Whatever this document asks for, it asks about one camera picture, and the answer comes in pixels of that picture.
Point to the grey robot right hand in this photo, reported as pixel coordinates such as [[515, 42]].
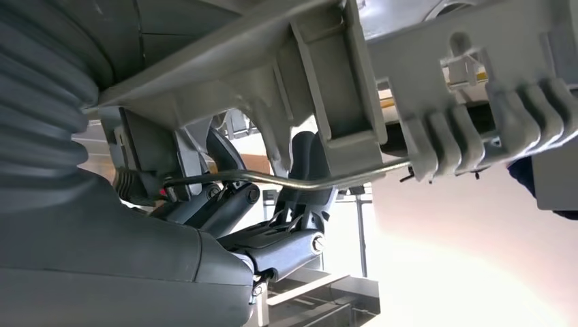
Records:
[[113, 262]]

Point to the grey laptop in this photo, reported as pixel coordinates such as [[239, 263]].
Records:
[[557, 185]]

